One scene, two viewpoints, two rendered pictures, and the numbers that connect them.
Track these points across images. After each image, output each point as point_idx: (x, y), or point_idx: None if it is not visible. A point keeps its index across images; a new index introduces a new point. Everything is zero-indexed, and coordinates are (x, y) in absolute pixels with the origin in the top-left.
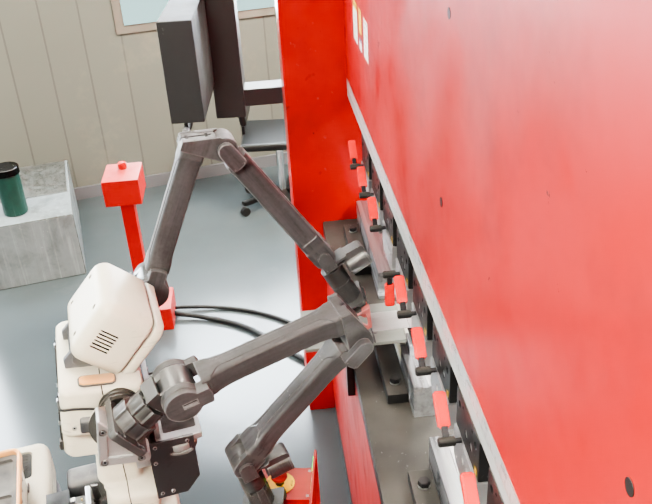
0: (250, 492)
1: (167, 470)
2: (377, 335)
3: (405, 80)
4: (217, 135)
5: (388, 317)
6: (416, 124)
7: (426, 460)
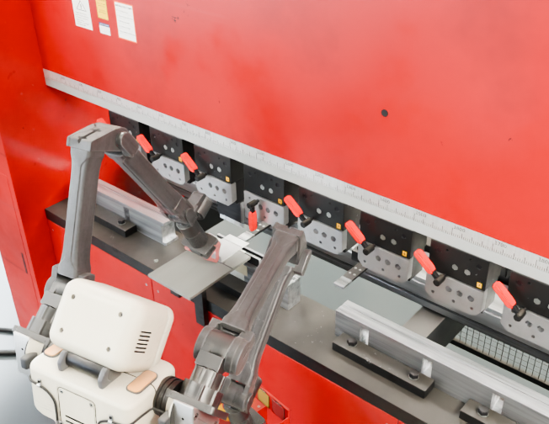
0: (243, 421)
1: None
2: (227, 263)
3: (272, 36)
4: (104, 128)
5: (220, 248)
6: (308, 66)
7: (327, 331)
